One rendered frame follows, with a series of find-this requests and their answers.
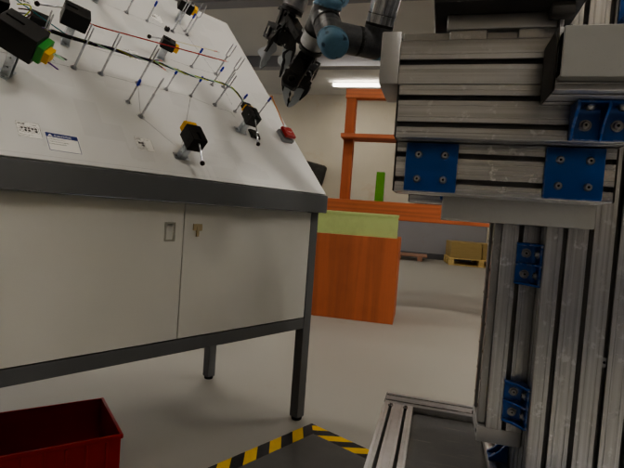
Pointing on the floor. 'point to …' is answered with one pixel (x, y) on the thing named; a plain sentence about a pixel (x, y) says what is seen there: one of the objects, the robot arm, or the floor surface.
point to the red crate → (60, 436)
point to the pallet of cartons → (477, 253)
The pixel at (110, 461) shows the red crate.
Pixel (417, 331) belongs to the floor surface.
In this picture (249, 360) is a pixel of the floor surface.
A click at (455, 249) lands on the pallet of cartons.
